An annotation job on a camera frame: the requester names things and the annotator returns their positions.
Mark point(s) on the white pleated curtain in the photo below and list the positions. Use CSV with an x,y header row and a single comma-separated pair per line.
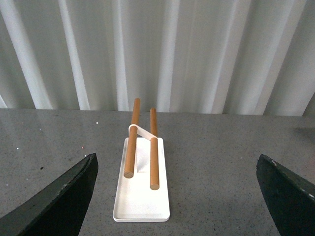
x,y
247,57

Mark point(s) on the white towel rack stand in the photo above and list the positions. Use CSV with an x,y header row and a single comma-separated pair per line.
x,y
135,201

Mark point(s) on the left wooden rack rod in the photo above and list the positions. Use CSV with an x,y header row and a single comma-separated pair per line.
x,y
131,146

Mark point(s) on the right wooden rack rod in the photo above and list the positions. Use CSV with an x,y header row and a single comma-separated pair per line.
x,y
154,168

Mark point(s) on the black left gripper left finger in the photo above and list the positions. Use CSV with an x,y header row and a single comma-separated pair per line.
x,y
60,208

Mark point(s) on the wooden rack rod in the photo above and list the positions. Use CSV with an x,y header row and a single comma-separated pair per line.
x,y
154,168
131,146

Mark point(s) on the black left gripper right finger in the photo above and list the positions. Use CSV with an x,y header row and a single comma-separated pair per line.
x,y
289,197

